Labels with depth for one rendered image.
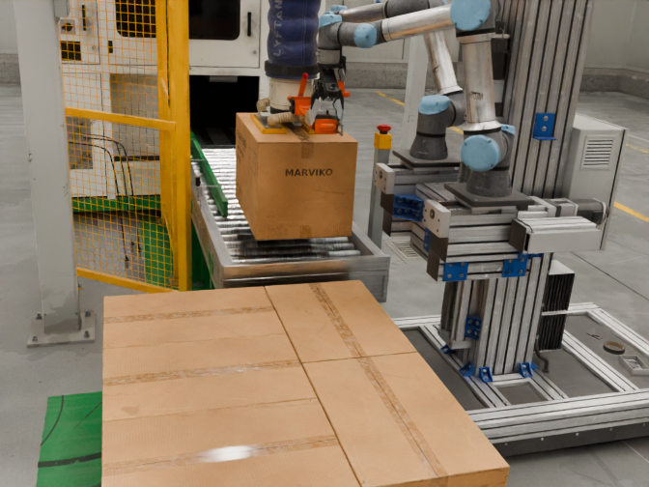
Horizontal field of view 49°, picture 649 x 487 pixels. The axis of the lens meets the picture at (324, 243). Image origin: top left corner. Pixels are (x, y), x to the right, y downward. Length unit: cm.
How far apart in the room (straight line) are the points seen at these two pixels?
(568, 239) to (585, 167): 38
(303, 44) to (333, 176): 53
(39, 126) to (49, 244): 55
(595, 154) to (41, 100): 225
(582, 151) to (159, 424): 171
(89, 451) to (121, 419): 83
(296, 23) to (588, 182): 126
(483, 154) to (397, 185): 66
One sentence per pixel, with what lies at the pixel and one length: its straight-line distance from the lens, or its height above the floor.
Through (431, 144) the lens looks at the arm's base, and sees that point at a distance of 281.
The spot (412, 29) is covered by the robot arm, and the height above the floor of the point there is 154.
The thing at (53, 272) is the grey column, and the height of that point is 33.
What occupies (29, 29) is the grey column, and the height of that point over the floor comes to 141.
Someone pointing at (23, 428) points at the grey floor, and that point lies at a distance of 304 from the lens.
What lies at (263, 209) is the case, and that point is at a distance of 281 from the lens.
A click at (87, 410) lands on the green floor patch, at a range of 308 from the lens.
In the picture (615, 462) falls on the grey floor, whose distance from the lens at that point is 306.
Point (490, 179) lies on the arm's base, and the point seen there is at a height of 110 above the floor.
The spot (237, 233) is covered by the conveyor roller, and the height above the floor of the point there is 53.
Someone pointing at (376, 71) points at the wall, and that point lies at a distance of 1205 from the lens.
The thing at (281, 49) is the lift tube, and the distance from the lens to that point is 293.
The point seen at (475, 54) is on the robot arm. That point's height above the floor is 149.
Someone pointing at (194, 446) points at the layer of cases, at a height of 54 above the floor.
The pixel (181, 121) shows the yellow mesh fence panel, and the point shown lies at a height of 102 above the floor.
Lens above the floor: 168
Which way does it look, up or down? 21 degrees down
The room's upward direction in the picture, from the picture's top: 3 degrees clockwise
